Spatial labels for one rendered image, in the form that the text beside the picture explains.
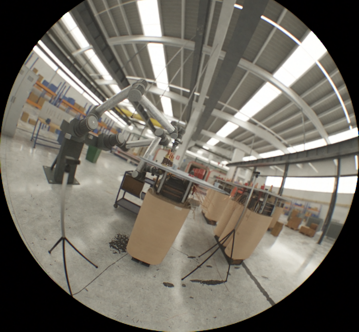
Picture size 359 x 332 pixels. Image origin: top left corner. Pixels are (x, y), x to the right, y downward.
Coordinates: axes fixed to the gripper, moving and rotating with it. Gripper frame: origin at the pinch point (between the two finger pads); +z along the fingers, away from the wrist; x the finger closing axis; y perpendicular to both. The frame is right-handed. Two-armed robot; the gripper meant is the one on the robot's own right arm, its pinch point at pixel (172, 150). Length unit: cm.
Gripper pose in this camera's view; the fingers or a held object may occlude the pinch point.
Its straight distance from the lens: 167.1
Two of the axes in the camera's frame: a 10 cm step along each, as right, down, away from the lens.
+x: 3.2, 0.0, -9.5
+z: -3.8, 9.1, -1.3
